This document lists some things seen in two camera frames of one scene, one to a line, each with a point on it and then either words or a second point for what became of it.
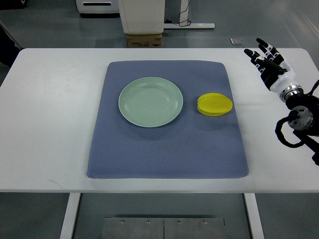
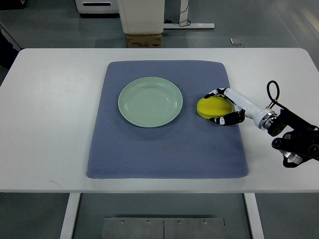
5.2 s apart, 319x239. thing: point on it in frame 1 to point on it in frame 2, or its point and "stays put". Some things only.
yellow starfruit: (214, 104) stays put
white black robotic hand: (277, 74) to (264, 119)
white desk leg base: (183, 22) stays put
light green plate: (150, 101) stays put
